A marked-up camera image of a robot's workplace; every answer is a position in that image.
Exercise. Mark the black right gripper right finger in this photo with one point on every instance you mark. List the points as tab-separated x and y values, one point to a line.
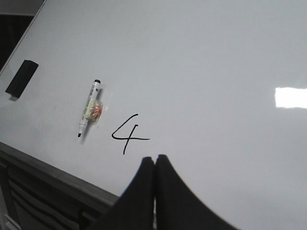
177	208

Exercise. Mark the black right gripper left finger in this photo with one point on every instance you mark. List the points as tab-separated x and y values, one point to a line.
134	209

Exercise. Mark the white taped whiteboard marker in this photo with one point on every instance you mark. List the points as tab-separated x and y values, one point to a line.
93	108

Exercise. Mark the large white whiteboard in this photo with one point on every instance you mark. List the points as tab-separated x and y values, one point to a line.
192	79

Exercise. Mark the black whiteboard eraser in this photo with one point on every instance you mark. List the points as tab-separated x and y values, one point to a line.
21	78

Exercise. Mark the white slotted cabinet panel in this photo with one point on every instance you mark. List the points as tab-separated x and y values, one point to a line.
41	197

